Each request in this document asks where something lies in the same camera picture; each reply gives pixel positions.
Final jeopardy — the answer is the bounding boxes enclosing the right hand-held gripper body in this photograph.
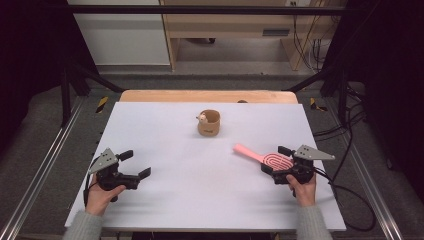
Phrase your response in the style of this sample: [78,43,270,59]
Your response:
[272,144,336,186]

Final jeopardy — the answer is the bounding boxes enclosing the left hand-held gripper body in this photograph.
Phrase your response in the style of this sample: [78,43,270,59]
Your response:
[88,148,141,203]

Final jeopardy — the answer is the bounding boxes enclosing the pink hairbrush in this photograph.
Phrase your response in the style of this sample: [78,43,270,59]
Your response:
[232,143,295,173]

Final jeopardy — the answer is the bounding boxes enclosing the tan bag-shaped holder with bear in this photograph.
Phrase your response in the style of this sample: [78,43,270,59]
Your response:
[195,109,222,137]

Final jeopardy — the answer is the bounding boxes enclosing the person's left hand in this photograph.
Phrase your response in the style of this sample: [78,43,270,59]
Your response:
[84,174,128,217]

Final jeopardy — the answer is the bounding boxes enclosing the person's right hand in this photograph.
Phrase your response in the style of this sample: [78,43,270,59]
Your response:
[285,173,318,208]

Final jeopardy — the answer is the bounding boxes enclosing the white board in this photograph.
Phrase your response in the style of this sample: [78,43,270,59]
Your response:
[64,101,348,233]

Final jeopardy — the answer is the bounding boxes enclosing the yellow black marking tape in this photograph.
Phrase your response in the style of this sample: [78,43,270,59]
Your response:
[309,97,328,113]

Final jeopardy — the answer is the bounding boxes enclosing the black metal stand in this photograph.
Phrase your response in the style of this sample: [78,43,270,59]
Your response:
[59,62,125,128]
[283,62,352,125]

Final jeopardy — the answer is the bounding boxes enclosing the wooden table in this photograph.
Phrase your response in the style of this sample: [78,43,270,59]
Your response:
[119,89,299,105]

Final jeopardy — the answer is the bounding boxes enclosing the small white bear toy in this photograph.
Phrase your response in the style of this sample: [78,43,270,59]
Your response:
[67,0,172,67]

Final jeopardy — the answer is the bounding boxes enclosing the black curtain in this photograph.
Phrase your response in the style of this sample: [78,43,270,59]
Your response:
[324,0,424,196]
[0,0,98,155]

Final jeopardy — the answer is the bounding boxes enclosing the light wooden desk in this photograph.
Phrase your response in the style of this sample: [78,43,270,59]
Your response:
[159,0,348,72]

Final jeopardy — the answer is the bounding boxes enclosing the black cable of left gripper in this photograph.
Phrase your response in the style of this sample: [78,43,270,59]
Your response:
[82,174,93,208]

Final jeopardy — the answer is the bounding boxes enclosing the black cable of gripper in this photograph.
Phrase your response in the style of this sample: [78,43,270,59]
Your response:
[82,174,93,208]
[313,166,378,233]

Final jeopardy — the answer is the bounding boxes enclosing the black floor cables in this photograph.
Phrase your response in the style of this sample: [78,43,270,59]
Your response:
[312,82,368,143]

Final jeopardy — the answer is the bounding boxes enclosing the metal floor rail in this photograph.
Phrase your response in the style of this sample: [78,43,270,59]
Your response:
[345,141,405,240]
[0,95,85,240]

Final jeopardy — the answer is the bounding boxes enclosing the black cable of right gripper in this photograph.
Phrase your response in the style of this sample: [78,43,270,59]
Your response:
[313,166,378,233]

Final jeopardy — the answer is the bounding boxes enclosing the hanging black cable bundle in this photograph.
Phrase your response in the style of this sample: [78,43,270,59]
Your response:
[291,1,332,73]

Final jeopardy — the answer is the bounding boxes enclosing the black horizontal frame bar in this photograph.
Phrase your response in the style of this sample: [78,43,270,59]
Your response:
[65,4,348,16]

